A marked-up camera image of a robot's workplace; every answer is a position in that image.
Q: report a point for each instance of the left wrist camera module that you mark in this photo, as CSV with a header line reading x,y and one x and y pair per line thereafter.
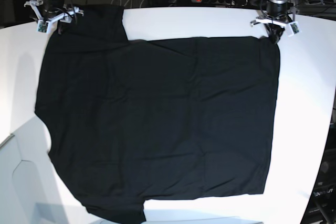
x,y
292,28

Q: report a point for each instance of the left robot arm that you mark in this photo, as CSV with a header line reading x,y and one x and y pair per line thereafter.
x,y
274,15

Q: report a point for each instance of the black equipment box with lettering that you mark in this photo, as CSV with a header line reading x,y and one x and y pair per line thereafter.
x,y
321,205

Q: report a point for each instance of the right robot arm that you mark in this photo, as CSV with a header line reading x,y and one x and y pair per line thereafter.
x,y
48,13

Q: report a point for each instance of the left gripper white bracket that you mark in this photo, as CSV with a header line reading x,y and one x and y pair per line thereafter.
x,y
274,25

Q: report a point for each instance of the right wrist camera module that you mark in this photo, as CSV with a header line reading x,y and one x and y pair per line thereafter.
x,y
43,26

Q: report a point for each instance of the black T-shirt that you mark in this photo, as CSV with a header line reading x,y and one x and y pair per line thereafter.
x,y
175,119

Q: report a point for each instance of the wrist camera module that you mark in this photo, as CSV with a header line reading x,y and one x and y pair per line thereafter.
x,y
292,28
43,26

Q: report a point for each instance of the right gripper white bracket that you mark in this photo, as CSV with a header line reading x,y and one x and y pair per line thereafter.
x,y
48,10

